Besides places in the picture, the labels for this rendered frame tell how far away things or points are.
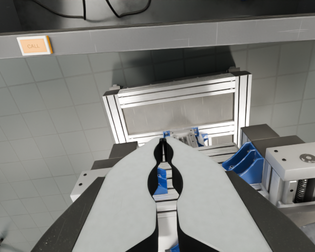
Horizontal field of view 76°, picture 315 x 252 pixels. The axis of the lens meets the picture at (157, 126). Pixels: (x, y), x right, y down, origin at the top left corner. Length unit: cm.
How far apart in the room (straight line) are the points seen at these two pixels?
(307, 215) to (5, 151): 194
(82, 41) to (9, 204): 215
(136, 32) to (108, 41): 5
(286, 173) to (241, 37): 31
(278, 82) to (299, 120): 37
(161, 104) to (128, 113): 21
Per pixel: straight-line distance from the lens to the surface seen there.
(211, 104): 126
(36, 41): 44
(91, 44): 41
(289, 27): 46
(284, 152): 59
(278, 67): 158
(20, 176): 213
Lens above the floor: 134
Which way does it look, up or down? 63 degrees down
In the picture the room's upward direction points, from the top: 179 degrees clockwise
